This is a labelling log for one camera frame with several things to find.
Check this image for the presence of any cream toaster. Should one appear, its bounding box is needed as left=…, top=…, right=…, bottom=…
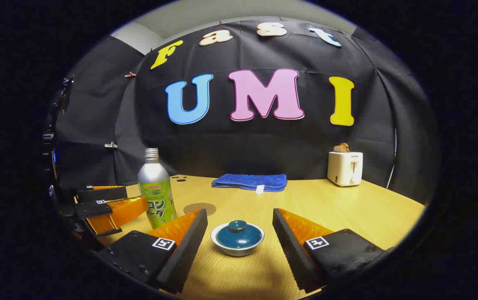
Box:
left=327, top=151, right=363, bottom=187

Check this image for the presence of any round brown coaster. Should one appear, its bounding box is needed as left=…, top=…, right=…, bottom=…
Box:
left=183, top=202, right=217, bottom=216

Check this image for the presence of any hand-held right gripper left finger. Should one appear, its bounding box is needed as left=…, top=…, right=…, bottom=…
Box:
left=97, top=208, right=208, bottom=294

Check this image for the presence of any teal teacup lid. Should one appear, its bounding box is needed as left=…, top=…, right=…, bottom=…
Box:
left=216, top=220, right=263, bottom=250

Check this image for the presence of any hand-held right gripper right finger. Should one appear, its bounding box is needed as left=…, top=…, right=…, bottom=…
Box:
left=272, top=207, right=393, bottom=293

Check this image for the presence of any silver green-label water bottle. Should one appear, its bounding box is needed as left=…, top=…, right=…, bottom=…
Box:
left=138, top=148, right=177, bottom=229

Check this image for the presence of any black backdrop cloth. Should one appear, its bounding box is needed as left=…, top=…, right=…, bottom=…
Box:
left=54, top=19, right=438, bottom=205

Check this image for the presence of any blue folded towel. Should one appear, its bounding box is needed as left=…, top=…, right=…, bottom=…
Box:
left=212, top=174, right=288, bottom=195

